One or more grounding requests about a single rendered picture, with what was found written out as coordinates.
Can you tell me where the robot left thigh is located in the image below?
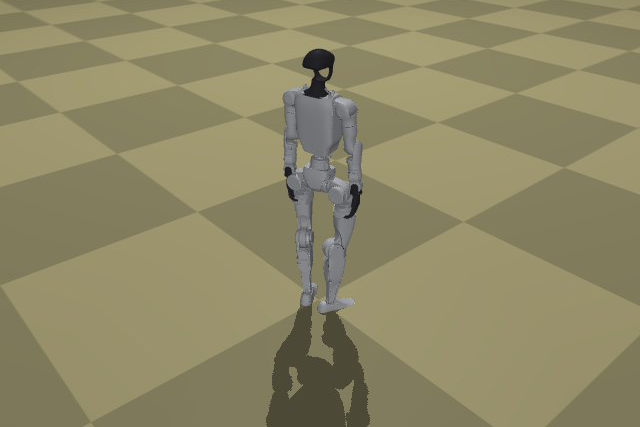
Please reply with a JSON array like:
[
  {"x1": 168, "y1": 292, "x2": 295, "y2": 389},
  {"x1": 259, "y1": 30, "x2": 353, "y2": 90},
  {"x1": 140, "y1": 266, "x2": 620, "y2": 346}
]
[{"x1": 287, "y1": 168, "x2": 314, "y2": 248}]

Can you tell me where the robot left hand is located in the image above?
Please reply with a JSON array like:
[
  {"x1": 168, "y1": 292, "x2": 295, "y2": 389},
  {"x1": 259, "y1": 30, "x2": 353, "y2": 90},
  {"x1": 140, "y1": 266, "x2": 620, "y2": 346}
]
[{"x1": 284, "y1": 167, "x2": 298, "y2": 201}]

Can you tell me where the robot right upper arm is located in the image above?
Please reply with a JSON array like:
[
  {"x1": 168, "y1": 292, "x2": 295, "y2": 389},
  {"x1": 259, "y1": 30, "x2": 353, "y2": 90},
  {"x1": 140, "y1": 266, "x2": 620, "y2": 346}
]
[{"x1": 333, "y1": 97, "x2": 361, "y2": 155}]

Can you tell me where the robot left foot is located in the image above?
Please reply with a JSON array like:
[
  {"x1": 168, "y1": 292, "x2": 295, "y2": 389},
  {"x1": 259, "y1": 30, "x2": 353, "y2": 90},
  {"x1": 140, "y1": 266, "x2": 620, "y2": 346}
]
[{"x1": 300, "y1": 283, "x2": 317, "y2": 306}]

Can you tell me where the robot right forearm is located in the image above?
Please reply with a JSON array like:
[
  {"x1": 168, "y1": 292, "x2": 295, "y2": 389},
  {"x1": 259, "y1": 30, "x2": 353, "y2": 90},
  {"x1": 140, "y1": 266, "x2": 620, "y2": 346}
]
[{"x1": 346, "y1": 141, "x2": 363, "y2": 192}]

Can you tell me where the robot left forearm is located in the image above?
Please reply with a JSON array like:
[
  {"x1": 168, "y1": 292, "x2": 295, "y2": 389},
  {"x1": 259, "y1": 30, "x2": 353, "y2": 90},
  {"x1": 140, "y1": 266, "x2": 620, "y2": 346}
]
[{"x1": 283, "y1": 127, "x2": 298, "y2": 173}]

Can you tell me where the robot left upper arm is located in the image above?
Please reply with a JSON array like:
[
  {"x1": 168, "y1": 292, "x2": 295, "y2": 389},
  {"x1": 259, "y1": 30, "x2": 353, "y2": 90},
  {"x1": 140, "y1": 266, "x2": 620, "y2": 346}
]
[{"x1": 283, "y1": 87, "x2": 300, "y2": 140}]

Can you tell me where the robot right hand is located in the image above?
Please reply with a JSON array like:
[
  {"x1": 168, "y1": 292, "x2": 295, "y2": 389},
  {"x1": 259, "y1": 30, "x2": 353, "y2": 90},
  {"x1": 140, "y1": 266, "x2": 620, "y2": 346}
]
[{"x1": 344, "y1": 184, "x2": 362, "y2": 219}]

